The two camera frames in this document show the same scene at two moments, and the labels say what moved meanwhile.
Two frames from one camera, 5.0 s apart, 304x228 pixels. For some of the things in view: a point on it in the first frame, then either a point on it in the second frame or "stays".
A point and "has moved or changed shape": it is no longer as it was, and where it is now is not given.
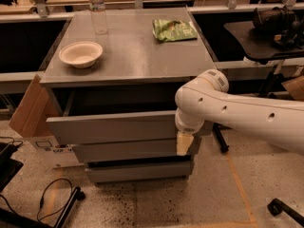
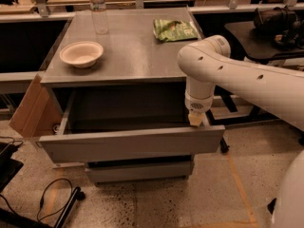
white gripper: (189, 126) → (198, 104)
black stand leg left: (77, 195) stays
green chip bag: (173, 29) stays
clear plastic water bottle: (97, 7) stays
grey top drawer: (111, 116) has moved or changed shape
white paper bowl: (81, 54) stays
